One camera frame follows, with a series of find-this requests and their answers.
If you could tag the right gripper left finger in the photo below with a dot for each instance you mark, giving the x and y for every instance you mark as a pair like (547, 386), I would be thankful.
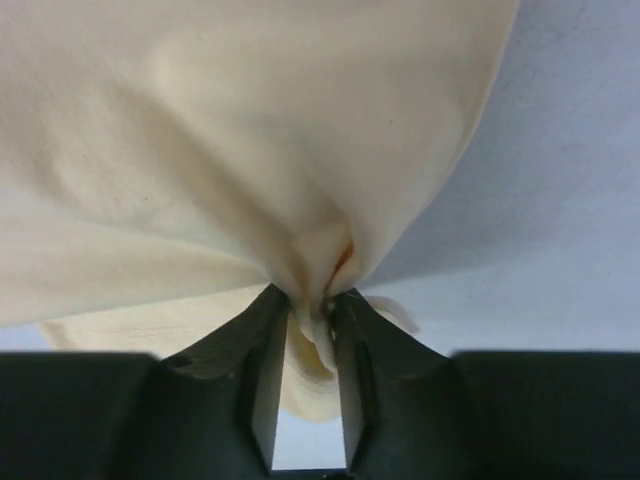
(212, 408)

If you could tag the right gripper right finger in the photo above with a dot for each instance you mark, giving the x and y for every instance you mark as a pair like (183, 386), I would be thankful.
(397, 399)

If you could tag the beige t shirt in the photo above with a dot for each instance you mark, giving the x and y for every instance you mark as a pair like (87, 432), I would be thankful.
(163, 161)

